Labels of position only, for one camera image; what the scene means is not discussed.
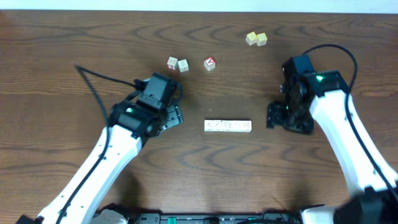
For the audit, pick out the yellow block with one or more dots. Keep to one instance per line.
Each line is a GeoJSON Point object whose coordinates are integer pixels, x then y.
{"type": "Point", "coordinates": [251, 38]}
{"type": "Point", "coordinates": [262, 39]}

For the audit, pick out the blue edged white block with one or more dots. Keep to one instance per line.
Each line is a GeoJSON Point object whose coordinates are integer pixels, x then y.
{"type": "Point", "coordinates": [246, 126]}

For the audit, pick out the white block brown pattern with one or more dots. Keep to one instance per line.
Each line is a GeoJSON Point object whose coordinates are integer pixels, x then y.
{"type": "Point", "coordinates": [228, 125]}

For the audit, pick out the soccer ball picture block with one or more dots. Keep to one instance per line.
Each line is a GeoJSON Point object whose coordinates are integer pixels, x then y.
{"type": "Point", "coordinates": [218, 125]}

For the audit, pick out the yellow block left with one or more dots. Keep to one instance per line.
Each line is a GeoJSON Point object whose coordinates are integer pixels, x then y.
{"type": "Point", "coordinates": [251, 38]}

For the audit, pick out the yellow block right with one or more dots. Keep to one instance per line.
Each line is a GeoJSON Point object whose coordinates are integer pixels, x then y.
{"type": "Point", "coordinates": [262, 39]}

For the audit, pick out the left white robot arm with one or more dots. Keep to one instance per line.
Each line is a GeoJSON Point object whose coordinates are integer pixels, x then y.
{"type": "Point", "coordinates": [129, 127]}

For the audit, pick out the white block grid pattern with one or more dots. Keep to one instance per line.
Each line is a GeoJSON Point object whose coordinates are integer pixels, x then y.
{"type": "Point", "coordinates": [209, 125]}

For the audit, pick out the green edged white block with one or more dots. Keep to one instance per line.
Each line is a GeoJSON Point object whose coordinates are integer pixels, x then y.
{"type": "Point", "coordinates": [238, 126]}

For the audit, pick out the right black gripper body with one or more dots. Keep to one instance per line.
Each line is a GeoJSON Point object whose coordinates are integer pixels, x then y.
{"type": "Point", "coordinates": [291, 117]}

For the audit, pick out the white block red side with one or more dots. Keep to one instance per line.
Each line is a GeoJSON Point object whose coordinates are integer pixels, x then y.
{"type": "Point", "coordinates": [172, 63]}

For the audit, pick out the red letter A block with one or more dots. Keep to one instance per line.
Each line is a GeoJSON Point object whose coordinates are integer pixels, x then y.
{"type": "Point", "coordinates": [209, 63]}

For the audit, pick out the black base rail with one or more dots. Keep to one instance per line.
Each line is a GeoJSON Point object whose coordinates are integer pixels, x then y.
{"type": "Point", "coordinates": [269, 216]}

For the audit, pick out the white block plain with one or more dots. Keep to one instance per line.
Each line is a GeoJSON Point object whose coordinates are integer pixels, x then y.
{"type": "Point", "coordinates": [183, 65]}

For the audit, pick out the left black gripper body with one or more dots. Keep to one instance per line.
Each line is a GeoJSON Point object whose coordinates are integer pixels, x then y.
{"type": "Point", "coordinates": [173, 117]}

